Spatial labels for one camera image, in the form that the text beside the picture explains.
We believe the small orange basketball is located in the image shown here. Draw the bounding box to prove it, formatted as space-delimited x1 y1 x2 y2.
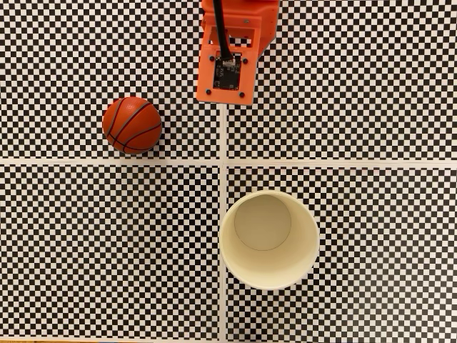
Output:
101 96 163 155

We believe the white paper cup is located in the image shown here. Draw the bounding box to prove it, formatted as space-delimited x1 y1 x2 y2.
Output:
219 189 321 291

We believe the black camera cable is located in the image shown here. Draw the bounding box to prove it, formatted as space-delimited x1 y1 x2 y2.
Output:
212 0 233 61

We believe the orange camera mount with board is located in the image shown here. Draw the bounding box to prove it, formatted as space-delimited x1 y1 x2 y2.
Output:
196 16 258 106

